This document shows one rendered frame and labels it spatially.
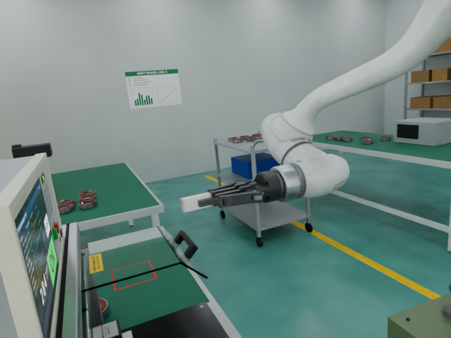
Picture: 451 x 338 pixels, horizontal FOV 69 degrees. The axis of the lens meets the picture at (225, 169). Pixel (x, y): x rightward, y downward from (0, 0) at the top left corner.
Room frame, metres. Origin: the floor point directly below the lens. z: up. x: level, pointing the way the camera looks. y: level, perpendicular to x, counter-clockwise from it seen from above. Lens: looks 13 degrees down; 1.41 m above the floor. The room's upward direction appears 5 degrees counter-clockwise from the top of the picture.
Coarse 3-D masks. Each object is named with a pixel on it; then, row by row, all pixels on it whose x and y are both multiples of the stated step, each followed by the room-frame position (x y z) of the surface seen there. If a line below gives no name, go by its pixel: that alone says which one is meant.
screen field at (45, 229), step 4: (44, 220) 0.52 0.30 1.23; (44, 224) 0.51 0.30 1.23; (48, 224) 0.55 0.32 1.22; (44, 228) 0.50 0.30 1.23; (48, 228) 0.54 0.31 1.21; (44, 232) 0.49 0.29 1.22; (48, 232) 0.53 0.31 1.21; (44, 236) 0.48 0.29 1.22; (44, 240) 0.48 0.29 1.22; (44, 244) 0.47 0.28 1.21; (44, 248) 0.46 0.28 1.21
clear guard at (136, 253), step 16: (112, 240) 0.80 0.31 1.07; (128, 240) 0.79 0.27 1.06; (144, 240) 0.78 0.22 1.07; (160, 240) 0.77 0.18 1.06; (112, 256) 0.71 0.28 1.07; (128, 256) 0.70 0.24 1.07; (144, 256) 0.69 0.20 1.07; (160, 256) 0.69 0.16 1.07; (176, 256) 0.68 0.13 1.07; (96, 272) 0.64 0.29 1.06; (112, 272) 0.63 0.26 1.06; (128, 272) 0.63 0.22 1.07; (144, 272) 0.62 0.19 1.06
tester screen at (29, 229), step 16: (32, 208) 0.44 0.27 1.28; (32, 224) 0.42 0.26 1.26; (32, 240) 0.40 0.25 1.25; (48, 240) 0.51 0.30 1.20; (32, 256) 0.38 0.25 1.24; (32, 272) 0.36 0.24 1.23; (48, 272) 0.45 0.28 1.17; (32, 288) 0.34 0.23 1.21; (48, 288) 0.42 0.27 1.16; (48, 320) 0.38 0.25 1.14
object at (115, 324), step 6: (102, 324) 0.67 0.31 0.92; (108, 324) 0.66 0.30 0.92; (114, 324) 0.66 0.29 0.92; (96, 330) 0.65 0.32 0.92; (102, 330) 0.64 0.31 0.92; (108, 330) 0.64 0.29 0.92; (114, 330) 0.64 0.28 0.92; (120, 330) 0.64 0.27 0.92; (96, 336) 0.63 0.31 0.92; (102, 336) 0.63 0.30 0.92; (108, 336) 0.62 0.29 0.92; (114, 336) 0.62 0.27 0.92; (120, 336) 0.62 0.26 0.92; (126, 336) 0.67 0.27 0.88
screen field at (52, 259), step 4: (52, 240) 0.55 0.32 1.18; (52, 244) 0.54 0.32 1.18; (52, 248) 0.53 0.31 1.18; (48, 252) 0.49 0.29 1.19; (52, 252) 0.52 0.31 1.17; (48, 256) 0.48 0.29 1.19; (52, 256) 0.52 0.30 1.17; (48, 260) 0.47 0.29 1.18; (52, 260) 0.51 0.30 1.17; (56, 260) 0.55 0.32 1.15; (48, 264) 0.46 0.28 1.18; (52, 264) 0.50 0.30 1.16; (52, 268) 0.49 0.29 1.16; (52, 272) 0.48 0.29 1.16; (52, 276) 0.47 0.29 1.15; (52, 280) 0.47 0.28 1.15; (52, 284) 0.46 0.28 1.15
